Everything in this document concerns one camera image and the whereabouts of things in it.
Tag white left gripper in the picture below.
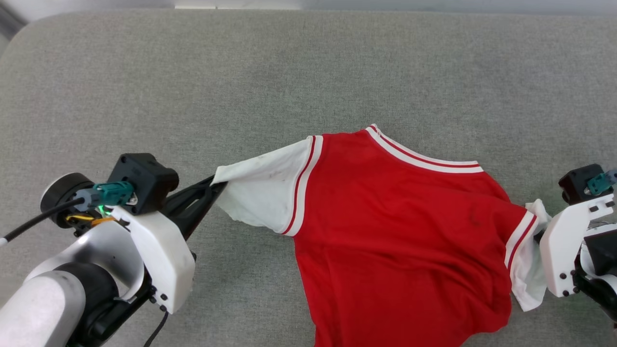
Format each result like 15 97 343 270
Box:
111 175 228 315

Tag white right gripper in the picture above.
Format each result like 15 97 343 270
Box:
539 192 616 298

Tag red and white jersey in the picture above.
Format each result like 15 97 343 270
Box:
211 123 553 347

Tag grey fabric sofa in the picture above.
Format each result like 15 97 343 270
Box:
0 10 617 347

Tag teal right camera connector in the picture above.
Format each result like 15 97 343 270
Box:
586 169 617 196

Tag teal camera connector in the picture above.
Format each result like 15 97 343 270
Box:
586 169 617 196
86 181 135 209

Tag teal left camera connector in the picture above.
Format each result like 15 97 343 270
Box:
86 181 135 209

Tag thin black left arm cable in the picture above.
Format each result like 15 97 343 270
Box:
143 311 170 347

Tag black left camera cable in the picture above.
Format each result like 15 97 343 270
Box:
0 197 91 247

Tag grey metal rail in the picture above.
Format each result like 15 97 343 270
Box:
0 2 27 41

